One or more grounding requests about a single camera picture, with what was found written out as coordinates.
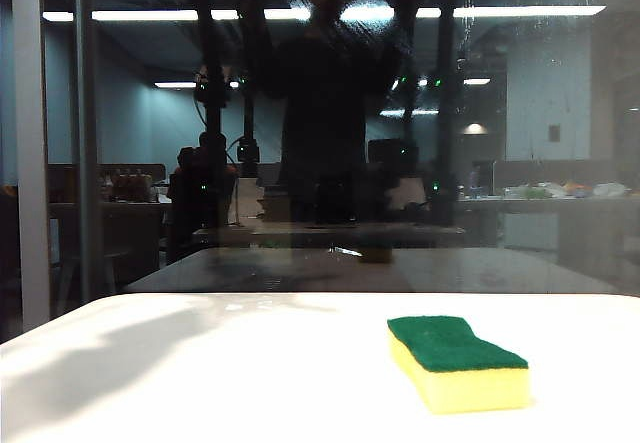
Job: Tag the yellow sponge with green scourer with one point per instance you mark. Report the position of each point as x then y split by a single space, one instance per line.
465 368

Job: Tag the large glass window pane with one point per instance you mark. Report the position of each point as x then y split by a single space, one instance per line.
350 113

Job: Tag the grey vertical pillar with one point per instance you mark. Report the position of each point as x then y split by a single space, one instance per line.
87 163

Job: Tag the white window frame post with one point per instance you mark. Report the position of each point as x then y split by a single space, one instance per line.
31 163

